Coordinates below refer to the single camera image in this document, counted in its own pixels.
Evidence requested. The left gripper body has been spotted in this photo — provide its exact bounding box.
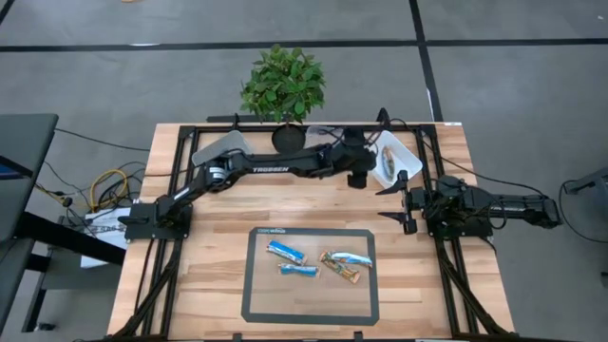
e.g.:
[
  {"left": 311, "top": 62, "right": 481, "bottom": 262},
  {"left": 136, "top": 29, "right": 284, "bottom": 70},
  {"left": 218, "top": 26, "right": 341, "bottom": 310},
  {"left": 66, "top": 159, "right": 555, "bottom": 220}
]
[{"left": 332, "top": 140, "right": 377, "bottom": 175}]

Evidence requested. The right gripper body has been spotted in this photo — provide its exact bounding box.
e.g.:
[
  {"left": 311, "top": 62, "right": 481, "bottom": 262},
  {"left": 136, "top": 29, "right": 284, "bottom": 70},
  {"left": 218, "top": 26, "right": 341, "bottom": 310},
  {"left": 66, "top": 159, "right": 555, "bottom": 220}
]
[{"left": 402, "top": 186, "right": 431, "bottom": 235}]

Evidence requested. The green granola bar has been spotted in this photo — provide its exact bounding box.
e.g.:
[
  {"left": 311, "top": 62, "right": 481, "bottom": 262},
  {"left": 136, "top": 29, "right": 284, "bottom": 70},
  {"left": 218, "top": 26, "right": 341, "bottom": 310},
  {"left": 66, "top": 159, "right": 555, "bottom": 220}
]
[
  {"left": 381, "top": 144, "right": 396, "bottom": 183},
  {"left": 318, "top": 251, "right": 362, "bottom": 285}
]

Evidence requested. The blue granola bar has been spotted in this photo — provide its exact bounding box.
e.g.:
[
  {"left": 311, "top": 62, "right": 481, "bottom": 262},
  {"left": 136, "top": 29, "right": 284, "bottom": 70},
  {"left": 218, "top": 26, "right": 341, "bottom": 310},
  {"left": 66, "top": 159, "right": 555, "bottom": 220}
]
[
  {"left": 330, "top": 251, "right": 374, "bottom": 269},
  {"left": 265, "top": 239, "right": 308, "bottom": 266},
  {"left": 277, "top": 263, "right": 321, "bottom": 278}
]

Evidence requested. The potted green leafy plant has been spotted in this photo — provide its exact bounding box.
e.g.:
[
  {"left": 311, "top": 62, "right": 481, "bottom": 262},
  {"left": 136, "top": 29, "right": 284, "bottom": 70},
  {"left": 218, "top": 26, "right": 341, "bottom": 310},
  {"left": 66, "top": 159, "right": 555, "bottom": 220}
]
[{"left": 239, "top": 43, "right": 328, "bottom": 154}]

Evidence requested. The brown silicone baking mat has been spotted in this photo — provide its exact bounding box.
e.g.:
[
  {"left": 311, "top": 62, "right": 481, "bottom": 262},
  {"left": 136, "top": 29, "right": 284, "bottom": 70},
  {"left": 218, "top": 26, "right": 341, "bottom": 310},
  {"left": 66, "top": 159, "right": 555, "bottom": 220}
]
[{"left": 240, "top": 226, "right": 380, "bottom": 327}]

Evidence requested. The grey floor equipment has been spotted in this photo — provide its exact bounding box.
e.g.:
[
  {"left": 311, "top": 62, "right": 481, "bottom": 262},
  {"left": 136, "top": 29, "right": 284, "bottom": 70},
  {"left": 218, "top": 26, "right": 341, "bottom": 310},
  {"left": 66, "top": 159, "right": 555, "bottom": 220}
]
[{"left": 562, "top": 165, "right": 608, "bottom": 197}]

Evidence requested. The grey desk top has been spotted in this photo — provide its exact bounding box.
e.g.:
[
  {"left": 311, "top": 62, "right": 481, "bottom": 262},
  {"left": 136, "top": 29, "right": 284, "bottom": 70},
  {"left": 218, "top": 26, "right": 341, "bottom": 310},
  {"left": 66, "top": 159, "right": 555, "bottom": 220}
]
[
  {"left": 0, "top": 237, "right": 35, "bottom": 332},
  {"left": 0, "top": 112, "right": 60, "bottom": 243}
]

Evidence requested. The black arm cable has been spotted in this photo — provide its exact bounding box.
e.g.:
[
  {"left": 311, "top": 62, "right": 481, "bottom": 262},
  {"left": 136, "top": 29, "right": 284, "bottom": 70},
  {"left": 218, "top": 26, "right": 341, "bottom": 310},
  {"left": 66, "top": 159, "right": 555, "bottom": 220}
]
[{"left": 429, "top": 151, "right": 547, "bottom": 197}]

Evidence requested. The black aluminium table frame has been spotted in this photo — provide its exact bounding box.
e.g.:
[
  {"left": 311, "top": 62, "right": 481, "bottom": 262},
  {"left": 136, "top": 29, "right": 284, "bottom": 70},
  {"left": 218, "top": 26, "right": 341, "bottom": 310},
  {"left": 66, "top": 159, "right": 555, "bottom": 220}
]
[{"left": 108, "top": 107, "right": 517, "bottom": 342}]

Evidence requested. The yellow floor cable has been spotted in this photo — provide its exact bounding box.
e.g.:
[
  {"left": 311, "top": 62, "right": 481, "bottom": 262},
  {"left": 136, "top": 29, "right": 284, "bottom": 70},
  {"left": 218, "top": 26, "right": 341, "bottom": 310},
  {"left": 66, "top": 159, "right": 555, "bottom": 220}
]
[{"left": 88, "top": 168, "right": 130, "bottom": 214}]

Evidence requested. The black floor cable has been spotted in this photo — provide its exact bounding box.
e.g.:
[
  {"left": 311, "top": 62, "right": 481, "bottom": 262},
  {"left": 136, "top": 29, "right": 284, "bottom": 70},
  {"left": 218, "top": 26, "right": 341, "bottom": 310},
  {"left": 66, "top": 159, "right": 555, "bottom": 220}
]
[{"left": 35, "top": 127, "right": 153, "bottom": 224}]

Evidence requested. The black desk frame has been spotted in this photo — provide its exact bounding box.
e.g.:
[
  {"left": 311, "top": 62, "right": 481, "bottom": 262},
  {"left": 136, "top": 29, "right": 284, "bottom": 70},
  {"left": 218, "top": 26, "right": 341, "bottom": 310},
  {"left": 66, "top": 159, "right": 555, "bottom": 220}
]
[{"left": 13, "top": 211, "right": 127, "bottom": 333}]

